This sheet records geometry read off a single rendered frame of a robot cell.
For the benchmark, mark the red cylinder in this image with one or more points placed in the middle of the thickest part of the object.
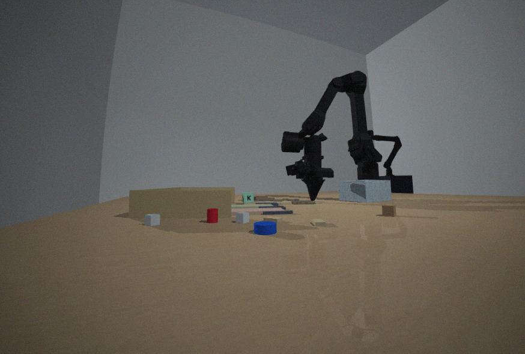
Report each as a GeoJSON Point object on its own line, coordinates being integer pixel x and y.
{"type": "Point", "coordinates": [212, 215]}

